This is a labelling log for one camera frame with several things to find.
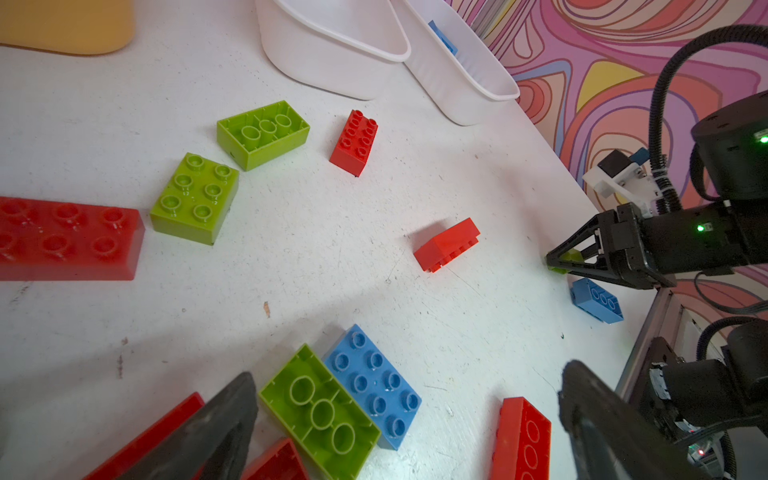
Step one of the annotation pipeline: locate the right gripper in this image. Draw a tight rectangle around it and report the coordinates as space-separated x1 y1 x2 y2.
545 203 744 289

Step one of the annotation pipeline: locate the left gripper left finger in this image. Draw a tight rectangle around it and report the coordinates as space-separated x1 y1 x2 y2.
121 371 258 479

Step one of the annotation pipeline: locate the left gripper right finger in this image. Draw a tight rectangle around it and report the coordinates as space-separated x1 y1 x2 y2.
558 360 709 479

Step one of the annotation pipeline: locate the tiny green lego brick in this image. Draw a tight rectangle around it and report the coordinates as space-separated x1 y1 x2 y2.
549 249 584 275

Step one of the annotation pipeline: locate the small green lego brick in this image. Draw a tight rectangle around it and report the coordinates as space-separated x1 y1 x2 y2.
150 153 239 245

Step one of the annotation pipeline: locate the green lego brick top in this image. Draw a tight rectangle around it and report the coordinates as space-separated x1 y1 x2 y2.
216 101 310 171

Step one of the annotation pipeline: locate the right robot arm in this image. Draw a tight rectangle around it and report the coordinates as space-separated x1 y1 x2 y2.
546 24 767 479

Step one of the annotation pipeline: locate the red lego brick cluster lower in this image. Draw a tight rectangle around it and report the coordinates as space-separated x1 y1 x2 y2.
242 438 309 480

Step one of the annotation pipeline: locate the red lego brick cluster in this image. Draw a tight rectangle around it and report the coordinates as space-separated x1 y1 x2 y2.
242 438 309 480
84 392 205 480

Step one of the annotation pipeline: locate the red lego brick bottom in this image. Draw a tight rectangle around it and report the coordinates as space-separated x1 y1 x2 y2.
489 397 552 480

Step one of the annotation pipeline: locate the red lego brick cluster upper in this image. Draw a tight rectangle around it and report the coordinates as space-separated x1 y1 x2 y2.
84 392 205 480

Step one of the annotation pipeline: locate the green lego brick cluster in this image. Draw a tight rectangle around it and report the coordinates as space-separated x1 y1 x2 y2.
259 344 381 479

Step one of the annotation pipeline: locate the red lego brick on side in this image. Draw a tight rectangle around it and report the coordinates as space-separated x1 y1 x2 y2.
414 218 480 273

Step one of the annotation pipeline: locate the blue lego brick cluster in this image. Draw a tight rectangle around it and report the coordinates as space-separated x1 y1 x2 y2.
324 324 422 451

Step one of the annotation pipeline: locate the right white plastic container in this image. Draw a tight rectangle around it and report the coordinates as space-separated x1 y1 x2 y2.
392 0 520 126

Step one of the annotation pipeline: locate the white plastic container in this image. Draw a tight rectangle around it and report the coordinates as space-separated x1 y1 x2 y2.
255 0 411 100
392 0 520 126

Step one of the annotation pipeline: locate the red lego brick left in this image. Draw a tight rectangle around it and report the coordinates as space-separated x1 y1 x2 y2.
1 197 145 281

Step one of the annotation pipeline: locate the red lego brick top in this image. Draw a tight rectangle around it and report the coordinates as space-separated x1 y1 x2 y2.
330 110 378 177

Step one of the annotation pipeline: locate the middle white plastic container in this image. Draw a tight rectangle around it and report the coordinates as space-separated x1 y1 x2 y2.
255 0 411 100

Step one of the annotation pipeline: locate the yellow plastic container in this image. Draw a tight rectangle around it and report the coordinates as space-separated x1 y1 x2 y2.
1 0 136 55

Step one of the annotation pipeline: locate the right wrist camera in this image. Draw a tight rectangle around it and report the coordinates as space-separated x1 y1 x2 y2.
583 148 662 217

